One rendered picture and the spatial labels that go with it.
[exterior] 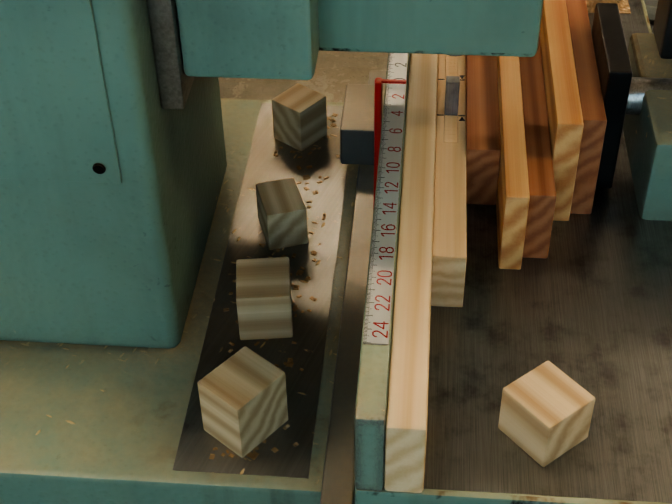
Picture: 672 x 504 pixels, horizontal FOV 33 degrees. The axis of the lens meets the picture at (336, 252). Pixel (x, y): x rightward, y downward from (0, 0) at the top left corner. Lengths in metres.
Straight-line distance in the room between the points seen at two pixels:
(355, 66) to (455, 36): 1.93
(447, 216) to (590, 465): 0.17
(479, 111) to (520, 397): 0.24
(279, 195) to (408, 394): 0.34
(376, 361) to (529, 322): 0.14
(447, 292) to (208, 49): 0.20
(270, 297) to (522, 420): 0.24
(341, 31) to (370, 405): 0.26
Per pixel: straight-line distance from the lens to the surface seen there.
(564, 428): 0.59
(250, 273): 0.79
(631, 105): 0.77
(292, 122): 0.96
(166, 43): 0.68
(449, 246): 0.66
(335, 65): 2.63
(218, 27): 0.68
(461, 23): 0.70
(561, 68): 0.76
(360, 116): 0.92
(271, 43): 0.68
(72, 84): 0.67
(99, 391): 0.78
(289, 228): 0.86
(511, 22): 0.70
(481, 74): 0.80
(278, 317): 0.78
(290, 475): 0.72
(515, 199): 0.67
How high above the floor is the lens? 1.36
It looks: 41 degrees down
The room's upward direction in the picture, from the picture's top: 1 degrees counter-clockwise
